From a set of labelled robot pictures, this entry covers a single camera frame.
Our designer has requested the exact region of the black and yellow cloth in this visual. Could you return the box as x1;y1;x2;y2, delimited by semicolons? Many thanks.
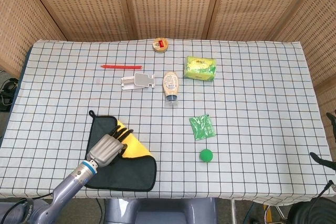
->
84;110;158;192

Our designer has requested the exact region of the black cable with connector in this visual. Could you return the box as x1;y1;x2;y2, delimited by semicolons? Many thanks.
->
309;180;336;217

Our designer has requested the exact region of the green sachet packet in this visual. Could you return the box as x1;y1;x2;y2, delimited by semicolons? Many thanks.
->
189;114;216;141

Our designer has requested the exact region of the right robot hand black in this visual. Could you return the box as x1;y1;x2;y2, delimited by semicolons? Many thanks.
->
309;112;336;172

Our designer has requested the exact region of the grey robot torso base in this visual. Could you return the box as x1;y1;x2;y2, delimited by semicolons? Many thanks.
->
104;198;217;224

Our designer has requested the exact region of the beige sauce squeeze bottle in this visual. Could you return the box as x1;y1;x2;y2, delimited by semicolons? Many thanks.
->
162;71;180;108

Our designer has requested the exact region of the white checkered tablecloth table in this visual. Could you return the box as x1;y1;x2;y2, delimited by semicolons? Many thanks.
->
0;39;336;206

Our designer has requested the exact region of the white folding phone stand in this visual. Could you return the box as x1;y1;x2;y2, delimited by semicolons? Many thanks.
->
121;72;155;92

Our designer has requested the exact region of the black stool with chrome base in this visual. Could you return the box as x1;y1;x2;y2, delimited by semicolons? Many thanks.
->
264;197;336;224

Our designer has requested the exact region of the green foam ball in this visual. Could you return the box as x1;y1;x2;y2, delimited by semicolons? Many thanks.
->
199;148;214;162

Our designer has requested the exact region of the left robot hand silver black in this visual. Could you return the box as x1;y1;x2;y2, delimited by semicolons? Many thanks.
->
86;126;134;168

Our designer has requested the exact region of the green snack package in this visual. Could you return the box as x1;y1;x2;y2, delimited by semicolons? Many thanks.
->
183;56;217;82

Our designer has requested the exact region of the red pen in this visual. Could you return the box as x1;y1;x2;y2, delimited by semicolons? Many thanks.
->
101;63;144;70

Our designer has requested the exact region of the black equipment on floor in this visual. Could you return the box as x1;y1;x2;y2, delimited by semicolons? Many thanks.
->
0;77;18;112

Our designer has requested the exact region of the woven wooden folding screen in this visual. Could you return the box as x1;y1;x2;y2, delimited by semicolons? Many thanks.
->
0;0;336;120

